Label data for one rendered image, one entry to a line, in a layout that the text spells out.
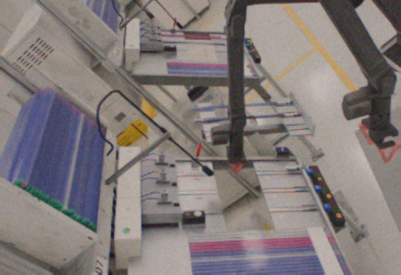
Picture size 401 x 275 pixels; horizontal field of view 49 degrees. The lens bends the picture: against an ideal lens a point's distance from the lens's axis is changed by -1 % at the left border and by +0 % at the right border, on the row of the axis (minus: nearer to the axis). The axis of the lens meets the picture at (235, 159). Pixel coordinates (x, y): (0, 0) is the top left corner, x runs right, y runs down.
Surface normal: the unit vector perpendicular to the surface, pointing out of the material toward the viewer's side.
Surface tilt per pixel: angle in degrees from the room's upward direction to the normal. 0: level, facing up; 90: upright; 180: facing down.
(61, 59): 90
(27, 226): 90
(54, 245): 90
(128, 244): 90
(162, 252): 45
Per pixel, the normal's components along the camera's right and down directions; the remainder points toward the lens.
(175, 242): 0.12, -0.80
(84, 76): 0.18, 0.60
